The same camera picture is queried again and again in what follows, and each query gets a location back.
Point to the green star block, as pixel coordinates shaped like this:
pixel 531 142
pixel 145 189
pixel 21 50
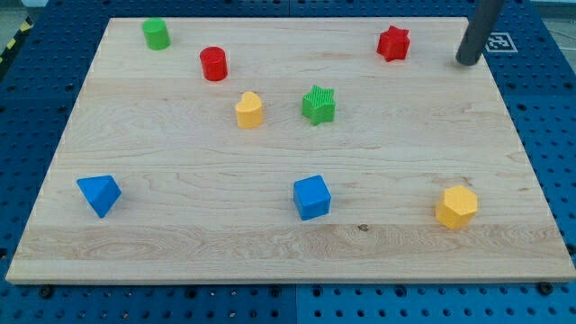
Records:
pixel 319 105

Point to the red star block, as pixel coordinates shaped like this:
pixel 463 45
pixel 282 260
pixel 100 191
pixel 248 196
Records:
pixel 394 44

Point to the blue cube block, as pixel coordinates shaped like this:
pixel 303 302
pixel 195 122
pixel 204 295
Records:
pixel 311 197

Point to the yellow heart block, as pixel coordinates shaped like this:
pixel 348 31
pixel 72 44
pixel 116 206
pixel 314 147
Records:
pixel 249 111

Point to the light wooden board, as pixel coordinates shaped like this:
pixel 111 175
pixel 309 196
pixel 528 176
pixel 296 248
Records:
pixel 206 202

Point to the red cylinder block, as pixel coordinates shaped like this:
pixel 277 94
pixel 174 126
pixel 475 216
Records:
pixel 214 63

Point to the yellow hexagon block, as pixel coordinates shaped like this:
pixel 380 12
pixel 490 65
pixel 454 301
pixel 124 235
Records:
pixel 456 207

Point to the green cylinder block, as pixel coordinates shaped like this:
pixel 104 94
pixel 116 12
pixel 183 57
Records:
pixel 156 33

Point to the blue triangle block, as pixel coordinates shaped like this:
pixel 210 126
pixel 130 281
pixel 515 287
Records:
pixel 101 192

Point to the white fiducial marker tag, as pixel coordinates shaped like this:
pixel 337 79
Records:
pixel 500 42

